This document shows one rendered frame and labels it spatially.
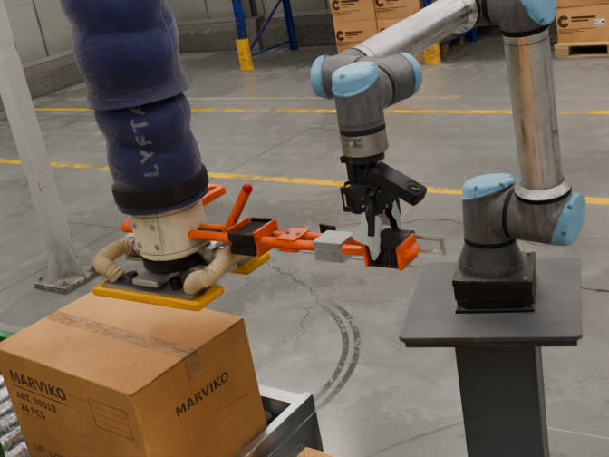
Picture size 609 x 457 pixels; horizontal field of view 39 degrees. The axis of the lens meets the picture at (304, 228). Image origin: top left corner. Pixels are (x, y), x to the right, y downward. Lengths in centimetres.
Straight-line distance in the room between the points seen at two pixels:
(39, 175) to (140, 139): 338
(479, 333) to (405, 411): 111
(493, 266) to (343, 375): 144
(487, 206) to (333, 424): 137
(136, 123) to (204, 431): 83
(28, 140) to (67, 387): 308
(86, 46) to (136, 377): 79
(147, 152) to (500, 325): 112
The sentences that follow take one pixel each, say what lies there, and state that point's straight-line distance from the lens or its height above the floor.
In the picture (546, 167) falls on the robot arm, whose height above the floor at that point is 119.
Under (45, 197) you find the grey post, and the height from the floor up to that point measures 56.
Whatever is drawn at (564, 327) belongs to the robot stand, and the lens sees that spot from 246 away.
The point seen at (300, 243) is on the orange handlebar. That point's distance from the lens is 182.
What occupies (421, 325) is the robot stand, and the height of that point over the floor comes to 75.
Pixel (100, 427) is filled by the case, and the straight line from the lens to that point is 229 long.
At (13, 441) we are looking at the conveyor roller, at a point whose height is 53.
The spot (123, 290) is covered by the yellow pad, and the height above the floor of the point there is 116.
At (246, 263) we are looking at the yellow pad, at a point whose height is 116.
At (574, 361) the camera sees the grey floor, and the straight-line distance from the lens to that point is 375.
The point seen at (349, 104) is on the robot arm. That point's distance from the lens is 162.
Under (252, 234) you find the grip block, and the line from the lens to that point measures 189.
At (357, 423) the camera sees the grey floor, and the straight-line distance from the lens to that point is 348.
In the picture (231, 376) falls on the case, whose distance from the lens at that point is 231.
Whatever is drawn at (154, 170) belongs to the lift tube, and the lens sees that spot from 194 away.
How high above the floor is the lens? 196
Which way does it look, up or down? 21 degrees down
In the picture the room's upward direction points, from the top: 10 degrees counter-clockwise
